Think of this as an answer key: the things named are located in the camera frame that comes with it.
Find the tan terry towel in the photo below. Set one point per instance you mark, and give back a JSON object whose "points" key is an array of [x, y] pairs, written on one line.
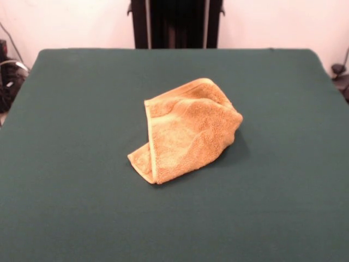
{"points": [[185, 131]]}

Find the dark green table cloth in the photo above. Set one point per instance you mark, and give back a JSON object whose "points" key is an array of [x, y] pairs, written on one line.
{"points": [[68, 163]]}

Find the black rounded floor base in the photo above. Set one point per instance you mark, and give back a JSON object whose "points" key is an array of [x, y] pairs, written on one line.
{"points": [[11, 90], [338, 69]]}

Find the small black box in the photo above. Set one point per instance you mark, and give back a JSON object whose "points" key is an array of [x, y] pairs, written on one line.
{"points": [[2, 49]]}

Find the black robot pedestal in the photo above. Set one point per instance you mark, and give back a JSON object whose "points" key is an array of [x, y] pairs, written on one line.
{"points": [[177, 24]]}

